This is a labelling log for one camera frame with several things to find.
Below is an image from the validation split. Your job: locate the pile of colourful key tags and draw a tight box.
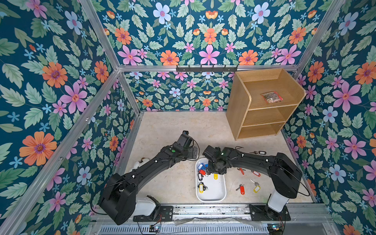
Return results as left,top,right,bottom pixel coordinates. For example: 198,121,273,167
196,162,220,194

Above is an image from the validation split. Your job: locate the red tag key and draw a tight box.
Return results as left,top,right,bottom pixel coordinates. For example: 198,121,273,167
251,170,261,177
238,167,245,175
236,184,245,195

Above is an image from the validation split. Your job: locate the white storage tray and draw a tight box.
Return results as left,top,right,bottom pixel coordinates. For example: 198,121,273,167
194,158,227,203

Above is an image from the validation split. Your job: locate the black tag key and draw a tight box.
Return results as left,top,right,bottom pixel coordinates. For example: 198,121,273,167
251,151,267,155

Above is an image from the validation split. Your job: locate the yellow tag key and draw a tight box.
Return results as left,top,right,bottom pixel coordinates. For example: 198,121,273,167
251,180,260,193

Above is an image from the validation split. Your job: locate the wooden shelf cabinet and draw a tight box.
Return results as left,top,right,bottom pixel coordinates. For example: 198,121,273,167
226,69,306,140

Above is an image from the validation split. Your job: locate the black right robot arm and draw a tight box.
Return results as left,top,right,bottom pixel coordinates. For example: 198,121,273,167
203,146,302,213

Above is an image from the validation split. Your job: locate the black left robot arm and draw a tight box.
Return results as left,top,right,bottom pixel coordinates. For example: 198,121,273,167
98,146,198,225

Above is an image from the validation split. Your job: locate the white plush toy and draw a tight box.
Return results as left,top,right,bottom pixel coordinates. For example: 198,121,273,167
130,158,150,171

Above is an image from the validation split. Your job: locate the clear bag of small parts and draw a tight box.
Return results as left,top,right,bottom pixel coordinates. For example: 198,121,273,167
261,91,283,104

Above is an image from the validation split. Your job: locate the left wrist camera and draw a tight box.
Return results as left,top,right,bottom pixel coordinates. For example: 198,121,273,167
177,130,193,148

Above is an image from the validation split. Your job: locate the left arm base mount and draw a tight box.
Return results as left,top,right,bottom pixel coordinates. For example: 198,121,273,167
133,206,174,222

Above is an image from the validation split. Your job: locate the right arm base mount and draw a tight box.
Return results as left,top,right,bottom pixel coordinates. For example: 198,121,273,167
249,204,291,222

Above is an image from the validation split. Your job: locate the black wall hook rail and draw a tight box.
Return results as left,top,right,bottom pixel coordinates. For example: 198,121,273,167
175,65,239,73

